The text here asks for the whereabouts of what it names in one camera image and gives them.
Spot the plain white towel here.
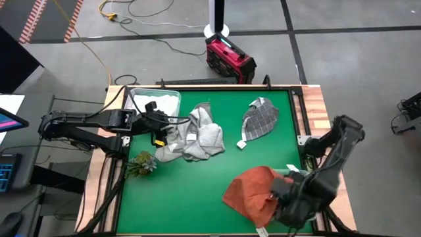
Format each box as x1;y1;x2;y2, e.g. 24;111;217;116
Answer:
133;93;180;116

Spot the clear plastic storage bin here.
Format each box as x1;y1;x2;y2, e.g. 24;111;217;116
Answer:
124;88;182;119
272;167;320;230

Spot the orange towel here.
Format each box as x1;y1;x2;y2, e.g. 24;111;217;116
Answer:
222;165;295;237

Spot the light grey waffle towel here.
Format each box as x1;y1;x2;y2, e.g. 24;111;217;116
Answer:
154;102;226;163

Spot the grey checkered towel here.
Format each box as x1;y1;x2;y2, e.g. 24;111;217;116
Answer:
235;97;280;149

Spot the potted succulent plant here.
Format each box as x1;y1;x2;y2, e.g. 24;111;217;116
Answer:
124;150;158;179

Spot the red black power station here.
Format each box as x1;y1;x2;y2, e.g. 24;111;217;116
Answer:
205;32;257;85

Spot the white pole stand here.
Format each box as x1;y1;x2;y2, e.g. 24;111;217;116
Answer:
203;0;230;39

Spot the grey desk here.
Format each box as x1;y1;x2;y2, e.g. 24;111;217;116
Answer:
0;93;55;237

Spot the white paper sheet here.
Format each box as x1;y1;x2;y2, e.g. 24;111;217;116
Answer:
0;94;26;115

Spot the monitor with blue screen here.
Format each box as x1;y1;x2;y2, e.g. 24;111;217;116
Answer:
0;107;30;134

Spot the black floor equipment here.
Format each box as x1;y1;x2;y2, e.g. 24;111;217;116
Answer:
390;92;421;135

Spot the black partition panel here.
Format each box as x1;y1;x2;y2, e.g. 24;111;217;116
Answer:
0;26;43;95

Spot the backlit black keyboard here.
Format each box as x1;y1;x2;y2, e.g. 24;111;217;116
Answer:
0;153;22;194

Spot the black computer mouse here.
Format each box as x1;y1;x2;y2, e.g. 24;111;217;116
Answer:
0;212;24;237

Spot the black cable bundle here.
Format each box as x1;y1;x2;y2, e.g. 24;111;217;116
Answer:
76;157;128;235
320;203;358;235

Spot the black cable cover strip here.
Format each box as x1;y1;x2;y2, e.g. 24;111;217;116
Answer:
156;78;237;86

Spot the black floor cable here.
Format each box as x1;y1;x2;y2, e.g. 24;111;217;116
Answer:
118;18;208;57

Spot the yellow extension cable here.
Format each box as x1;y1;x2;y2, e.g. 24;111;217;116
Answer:
52;0;132;86

